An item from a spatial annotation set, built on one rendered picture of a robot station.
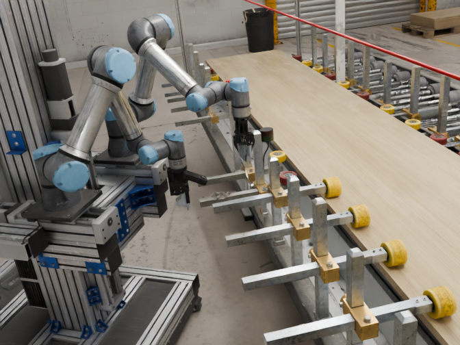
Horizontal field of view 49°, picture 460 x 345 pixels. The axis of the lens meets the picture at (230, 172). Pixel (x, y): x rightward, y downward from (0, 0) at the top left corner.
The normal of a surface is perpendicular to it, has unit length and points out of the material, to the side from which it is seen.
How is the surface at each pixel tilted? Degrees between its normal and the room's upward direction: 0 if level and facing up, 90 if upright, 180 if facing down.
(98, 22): 90
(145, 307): 0
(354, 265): 90
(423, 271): 0
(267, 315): 0
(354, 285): 90
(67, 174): 96
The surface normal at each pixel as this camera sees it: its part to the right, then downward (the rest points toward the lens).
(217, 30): 0.21, 0.39
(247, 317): -0.10, -0.90
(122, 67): 0.69, 0.15
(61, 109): -0.31, 0.43
